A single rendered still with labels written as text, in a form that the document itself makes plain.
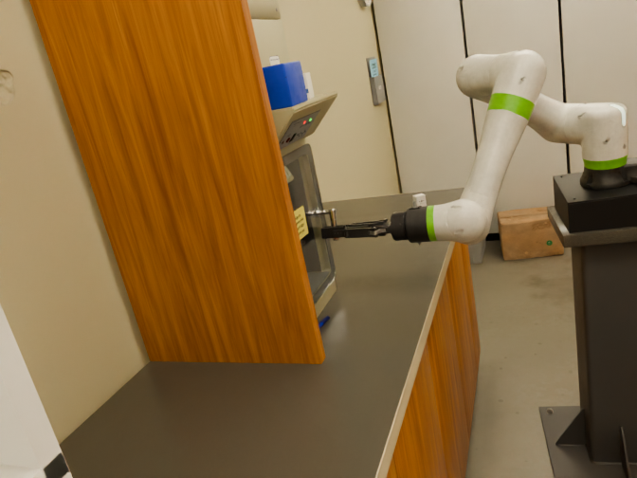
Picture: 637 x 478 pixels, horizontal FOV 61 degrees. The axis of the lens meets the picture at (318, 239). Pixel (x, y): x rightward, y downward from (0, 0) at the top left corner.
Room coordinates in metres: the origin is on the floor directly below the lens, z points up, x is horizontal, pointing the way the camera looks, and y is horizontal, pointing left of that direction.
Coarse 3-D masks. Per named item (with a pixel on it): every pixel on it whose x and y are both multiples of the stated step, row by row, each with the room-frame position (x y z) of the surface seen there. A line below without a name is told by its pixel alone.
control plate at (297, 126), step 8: (296, 120) 1.22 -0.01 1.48; (304, 120) 1.29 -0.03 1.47; (312, 120) 1.37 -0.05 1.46; (288, 128) 1.20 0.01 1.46; (296, 128) 1.26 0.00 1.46; (304, 128) 1.34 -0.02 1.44; (288, 136) 1.24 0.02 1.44; (296, 136) 1.31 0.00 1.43; (280, 144) 1.22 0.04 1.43; (288, 144) 1.30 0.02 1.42
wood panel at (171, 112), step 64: (64, 0) 1.25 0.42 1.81; (128, 0) 1.19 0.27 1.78; (192, 0) 1.13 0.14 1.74; (64, 64) 1.27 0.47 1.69; (128, 64) 1.21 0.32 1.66; (192, 64) 1.15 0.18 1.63; (256, 64) 1.10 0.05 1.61; (128, 128) 1.22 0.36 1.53; (192, 128) 1.16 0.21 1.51; (256, 128) 1.10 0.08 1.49; (128, 192) 1.25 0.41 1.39; (192, 192) 1.18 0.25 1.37; (256, 192) 1.12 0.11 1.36; (128, 256) 1.27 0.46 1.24; (192, 256) 1.20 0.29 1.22; (256, 256) 1.13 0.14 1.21; (192, 320) 1.22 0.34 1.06; (256, 320) 1.15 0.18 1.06
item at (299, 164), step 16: (304, 144) 1.45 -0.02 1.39; (288, 160) 1.34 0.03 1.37; (304, 160) 1.43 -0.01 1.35; (288, 176) 1.32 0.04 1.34; (304, 176) 1.41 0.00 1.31; (304, 192) 1.39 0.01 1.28; (304, 208) 1.37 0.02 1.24; (320, 208) 1.47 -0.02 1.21; (320, 224) 1.45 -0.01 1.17; (304, 240) 1.33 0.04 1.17; (320, 240) 1.42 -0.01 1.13; (304, 256) 1.31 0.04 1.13; (320, 256) 1.40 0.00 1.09; (320, 272) 1.38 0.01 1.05; (320, 288) 1.36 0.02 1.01
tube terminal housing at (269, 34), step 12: (252, 24) 1.33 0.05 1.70; (264, 24) 1.39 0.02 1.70; (276, 24) 1.46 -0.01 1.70; (264, 36) 1.38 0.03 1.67; (276, 36) 1.44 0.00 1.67; (264, 48) 1.37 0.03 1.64; (276, 48) 1.43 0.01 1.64; (264, 60) 1.35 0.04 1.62; (288, 60) 1.49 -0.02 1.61; (300, 144) 1.46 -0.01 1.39; (336, 288) 1.49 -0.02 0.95; (324, 300) 1.40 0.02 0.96
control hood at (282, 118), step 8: (320, 96) 1.35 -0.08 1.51; (328, 96) 1.38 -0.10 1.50; (336, 96) 1.44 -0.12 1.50; (304, 104) 1.22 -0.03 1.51; (312, 104) 1.27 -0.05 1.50; (320, 104) 1.34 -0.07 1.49; (328, 104) 1.42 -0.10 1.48; (272, 112) 1.18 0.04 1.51; (280, 112) 1.17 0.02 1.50; (288, 112) 1.16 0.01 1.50; (296, 112) 1.18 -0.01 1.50; (304, 112) 1.24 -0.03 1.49; (312, 112) 1.31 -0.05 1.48; (320, 112) 1.40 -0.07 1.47; (280, 120) 1.17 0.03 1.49; (288, 120) 1.17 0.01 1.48; (320, 120) 1.46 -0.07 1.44; (280, 128) 1.17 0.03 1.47; (312, 128) 1.43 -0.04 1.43; (280, 136) 1.18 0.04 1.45; (304, 136) 1.40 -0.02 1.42
